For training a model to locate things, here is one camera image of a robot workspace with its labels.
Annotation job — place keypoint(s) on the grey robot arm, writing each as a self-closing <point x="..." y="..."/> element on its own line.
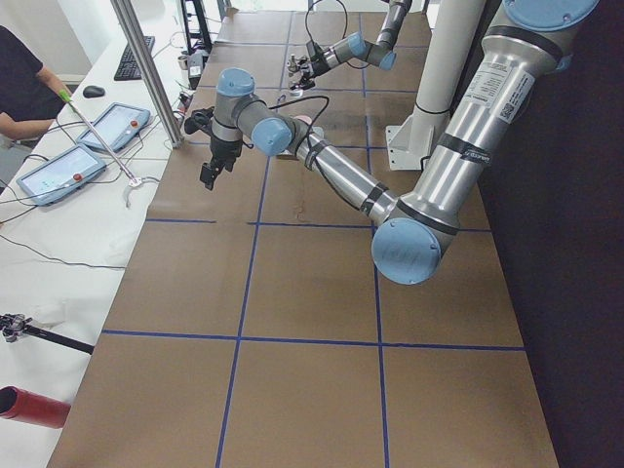
<point x="353" y="46"/>
<point x="525" y="40"/>

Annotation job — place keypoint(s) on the black tripod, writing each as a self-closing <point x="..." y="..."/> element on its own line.
<point x="14" y="326"/>

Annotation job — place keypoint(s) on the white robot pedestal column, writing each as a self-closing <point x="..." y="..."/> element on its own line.
<point x="412" y="142"/>

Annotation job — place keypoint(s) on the black keyboard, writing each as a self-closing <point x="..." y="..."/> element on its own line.
<point x="127" y="69"/>

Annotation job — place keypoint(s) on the person in black shirt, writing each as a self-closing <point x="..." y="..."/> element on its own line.
<point x="30" y="91"/>

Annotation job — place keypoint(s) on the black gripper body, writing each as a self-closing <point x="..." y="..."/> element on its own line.
<point x="315" y="66"/>
<point x="224" y="149"/>

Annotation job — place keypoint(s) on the teach pendant tablet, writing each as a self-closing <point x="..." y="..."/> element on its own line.
<point x="120" y="123"/>
<point x="62" y="175"/>

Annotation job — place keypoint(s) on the near teach pendant tablet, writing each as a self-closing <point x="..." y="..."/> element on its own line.
<point x="62" y="175"/>

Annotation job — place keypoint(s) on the red cylinder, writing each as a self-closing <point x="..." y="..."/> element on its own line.
<point x="24" y="406"/>

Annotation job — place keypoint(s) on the black computer mouse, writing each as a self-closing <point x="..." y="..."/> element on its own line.
<point x="93" y="91"/>

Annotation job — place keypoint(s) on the long metal grabber stick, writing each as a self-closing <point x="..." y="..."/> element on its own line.
<point x="92" y="138"/>

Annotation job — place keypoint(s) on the pink plastic cup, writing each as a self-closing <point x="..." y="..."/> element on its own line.
<point x="304" y="118"/>

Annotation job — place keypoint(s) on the aluminium frame post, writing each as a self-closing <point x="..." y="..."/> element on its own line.
<point x="130" y="25"/>

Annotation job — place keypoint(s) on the far teach pendant tablet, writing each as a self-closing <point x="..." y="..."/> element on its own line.
<point x="120" y="123"/>

